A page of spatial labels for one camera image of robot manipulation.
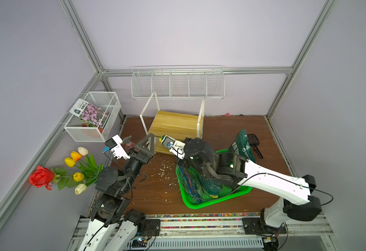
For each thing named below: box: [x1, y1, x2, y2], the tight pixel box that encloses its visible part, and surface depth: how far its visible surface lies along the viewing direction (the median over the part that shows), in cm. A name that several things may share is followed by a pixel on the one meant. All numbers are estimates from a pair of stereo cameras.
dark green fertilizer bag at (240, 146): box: [227, 128, 257, 164], surface depth 72 cm
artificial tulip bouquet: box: [53, 146, 104, 196], surface depth 66 cm
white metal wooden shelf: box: [139, 90, 206, 156], surface depth 91 cm
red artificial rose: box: [28, 165, 55, 191], surface depth 51 cm
